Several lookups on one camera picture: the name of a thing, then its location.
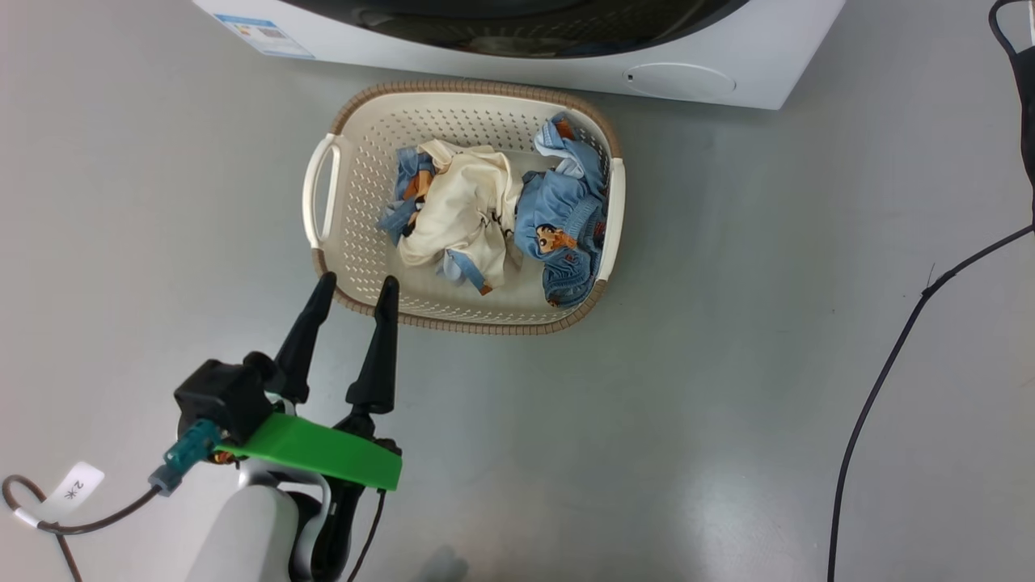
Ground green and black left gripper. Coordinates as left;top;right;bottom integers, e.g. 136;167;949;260
214;272;403;582

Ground cream garment with blue sleeves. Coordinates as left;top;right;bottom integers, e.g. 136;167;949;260
378;139;525;296

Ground blue cartoon print garment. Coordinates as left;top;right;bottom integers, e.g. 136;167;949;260
514;112;609;309

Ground cream perforated laundry basket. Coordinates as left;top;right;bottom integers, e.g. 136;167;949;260
302;79;626;336

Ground white washing machine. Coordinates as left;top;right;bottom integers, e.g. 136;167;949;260
192;0;847;111

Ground blue energy label sticker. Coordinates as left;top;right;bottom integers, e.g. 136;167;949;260
214;14;316;60

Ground round filter cover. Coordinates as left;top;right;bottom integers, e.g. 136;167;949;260
623;62;737;102

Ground thin black left gripper cable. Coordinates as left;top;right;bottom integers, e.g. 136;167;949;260
348;487;387;582

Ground white cable tag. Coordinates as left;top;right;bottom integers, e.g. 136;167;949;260
39;461;106;522

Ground thin black floor cable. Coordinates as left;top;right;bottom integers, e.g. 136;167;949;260
826;225;1035;582

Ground thick black cable loop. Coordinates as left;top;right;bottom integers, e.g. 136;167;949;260
988;0;1035;229

